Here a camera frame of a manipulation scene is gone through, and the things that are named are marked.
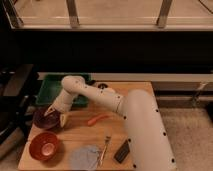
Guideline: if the grey-blue cloth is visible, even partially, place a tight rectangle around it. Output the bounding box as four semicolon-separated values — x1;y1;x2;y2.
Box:
70;145;100;171

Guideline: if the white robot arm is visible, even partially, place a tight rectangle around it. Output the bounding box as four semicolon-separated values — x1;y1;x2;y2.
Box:
44;76;177;171

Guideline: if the dark round lid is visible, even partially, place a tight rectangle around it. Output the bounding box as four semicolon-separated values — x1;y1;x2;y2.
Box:
98;83;108;89

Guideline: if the orange carrot toy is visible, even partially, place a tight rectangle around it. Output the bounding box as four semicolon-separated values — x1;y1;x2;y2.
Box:
87;114;109;126

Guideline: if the red bowl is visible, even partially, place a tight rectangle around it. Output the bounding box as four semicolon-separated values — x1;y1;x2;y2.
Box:
29;131;59;161

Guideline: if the purple bowl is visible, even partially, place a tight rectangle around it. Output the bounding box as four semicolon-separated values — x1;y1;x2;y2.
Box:
33;106;60;130

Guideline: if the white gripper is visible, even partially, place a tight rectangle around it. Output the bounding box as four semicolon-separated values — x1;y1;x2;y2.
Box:
44;89;78;128

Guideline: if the green plastic tray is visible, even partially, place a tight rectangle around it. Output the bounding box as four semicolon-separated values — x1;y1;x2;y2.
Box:
36;73;91;107

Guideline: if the silver fork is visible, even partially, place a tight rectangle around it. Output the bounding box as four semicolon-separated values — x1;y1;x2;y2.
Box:
98;135;111;166

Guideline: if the black rectangular block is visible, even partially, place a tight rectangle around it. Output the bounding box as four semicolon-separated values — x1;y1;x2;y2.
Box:
114;140;130;163

